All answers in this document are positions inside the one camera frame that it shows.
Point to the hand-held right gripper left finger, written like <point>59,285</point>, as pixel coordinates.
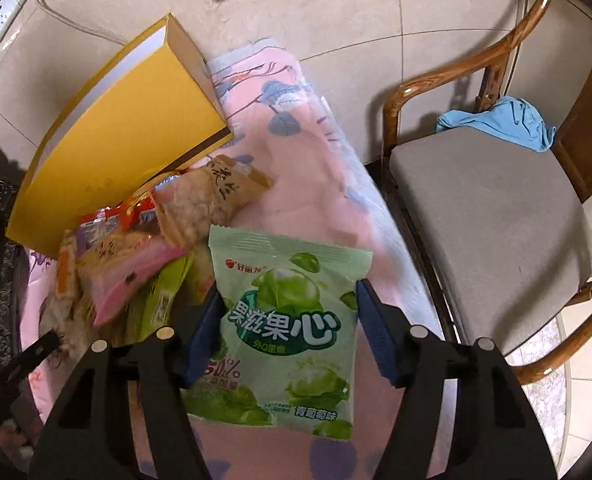
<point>203,332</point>

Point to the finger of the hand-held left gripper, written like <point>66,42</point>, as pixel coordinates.
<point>38,352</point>

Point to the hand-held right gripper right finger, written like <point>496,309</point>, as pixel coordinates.
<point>376,332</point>

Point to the green candy packet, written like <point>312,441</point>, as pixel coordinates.
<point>286,310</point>

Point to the brown peanut packet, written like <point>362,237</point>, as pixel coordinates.
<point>201,200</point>

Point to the green snack box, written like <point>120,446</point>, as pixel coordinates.
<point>161,295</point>

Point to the orange striped snack packet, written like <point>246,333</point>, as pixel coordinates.
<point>66,270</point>

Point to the pink snack packet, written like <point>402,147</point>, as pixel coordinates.
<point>121,275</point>

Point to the purple blue snack packet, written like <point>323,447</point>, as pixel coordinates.
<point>93,235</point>

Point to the orange red snack packet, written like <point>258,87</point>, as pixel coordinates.
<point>136,207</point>

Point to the grey seat cushion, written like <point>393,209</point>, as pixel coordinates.
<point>486,220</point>

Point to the pink floral blanket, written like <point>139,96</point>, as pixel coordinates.
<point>301,160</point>

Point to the yellow flat box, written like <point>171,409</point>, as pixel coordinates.
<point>126,135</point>

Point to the blue cloth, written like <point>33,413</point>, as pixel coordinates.
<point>511,120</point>

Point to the wooden armchair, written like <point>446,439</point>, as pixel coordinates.
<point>456,72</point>

